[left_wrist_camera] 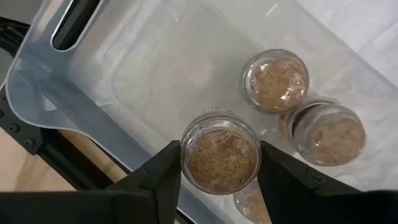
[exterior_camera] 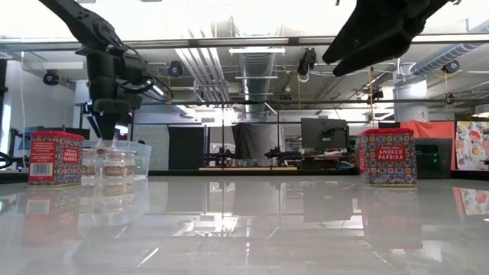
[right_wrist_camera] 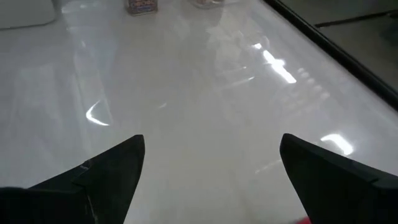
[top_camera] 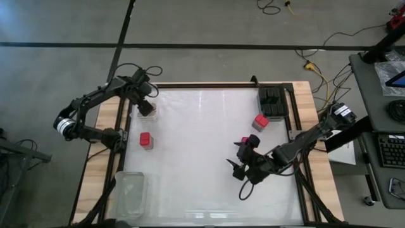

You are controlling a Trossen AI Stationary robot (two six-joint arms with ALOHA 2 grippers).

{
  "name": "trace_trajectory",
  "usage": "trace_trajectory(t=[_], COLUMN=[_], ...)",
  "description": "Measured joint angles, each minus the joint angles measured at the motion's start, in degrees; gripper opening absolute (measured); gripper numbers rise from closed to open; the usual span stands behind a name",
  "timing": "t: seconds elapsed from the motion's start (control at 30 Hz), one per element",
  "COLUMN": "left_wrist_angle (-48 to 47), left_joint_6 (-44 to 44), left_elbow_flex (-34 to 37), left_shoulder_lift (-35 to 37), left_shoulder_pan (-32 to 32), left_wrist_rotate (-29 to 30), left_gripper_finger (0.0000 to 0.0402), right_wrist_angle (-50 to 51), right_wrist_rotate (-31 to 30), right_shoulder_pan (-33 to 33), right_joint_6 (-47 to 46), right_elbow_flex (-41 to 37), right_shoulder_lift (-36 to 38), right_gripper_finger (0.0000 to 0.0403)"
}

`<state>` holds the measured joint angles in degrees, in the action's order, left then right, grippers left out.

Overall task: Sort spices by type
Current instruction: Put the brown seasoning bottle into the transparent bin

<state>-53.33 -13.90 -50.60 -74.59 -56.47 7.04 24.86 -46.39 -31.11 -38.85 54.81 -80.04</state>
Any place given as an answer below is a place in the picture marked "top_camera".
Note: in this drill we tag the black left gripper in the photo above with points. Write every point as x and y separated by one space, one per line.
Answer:
140 90

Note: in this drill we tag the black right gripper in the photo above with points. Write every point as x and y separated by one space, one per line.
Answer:
245 160

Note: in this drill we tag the cork-topped glass saffron jar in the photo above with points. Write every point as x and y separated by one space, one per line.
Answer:
154 109

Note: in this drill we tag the red-lidded smoked paprika tin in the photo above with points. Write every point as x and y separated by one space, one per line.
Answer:
145 139
245 139
262 120

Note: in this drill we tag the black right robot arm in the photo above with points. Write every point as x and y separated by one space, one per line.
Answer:
303 142

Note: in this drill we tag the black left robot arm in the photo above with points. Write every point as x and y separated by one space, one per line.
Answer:
95 96

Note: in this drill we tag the dark grey plastic bin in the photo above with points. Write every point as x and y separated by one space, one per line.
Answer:
272 118

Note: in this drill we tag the white paper sheet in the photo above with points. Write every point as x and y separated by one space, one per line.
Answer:
343 156

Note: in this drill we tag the black desk leg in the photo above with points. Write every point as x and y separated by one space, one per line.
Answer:
348 136

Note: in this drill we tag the grey metal stand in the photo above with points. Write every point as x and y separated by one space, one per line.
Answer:
19 150

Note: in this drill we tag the desk caster wheel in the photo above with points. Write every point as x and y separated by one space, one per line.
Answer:
368 200

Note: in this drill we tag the grey office desk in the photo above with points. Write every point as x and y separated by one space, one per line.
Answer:
367 95

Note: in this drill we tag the black keyboard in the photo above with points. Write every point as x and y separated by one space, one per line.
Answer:
392 150

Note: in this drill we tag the clear plastic bag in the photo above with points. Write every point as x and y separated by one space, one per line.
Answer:
384 69

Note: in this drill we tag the black monitor pole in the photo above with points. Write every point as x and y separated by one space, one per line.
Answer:
379 49

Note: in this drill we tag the blue-screen tablet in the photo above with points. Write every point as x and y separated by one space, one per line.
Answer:
399 81

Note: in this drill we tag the red tool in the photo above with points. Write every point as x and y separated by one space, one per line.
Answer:
398 21

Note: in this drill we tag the silver corner bracket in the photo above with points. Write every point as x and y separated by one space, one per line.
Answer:
294 134

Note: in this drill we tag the black frame clamp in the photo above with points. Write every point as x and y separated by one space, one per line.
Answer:
254 80

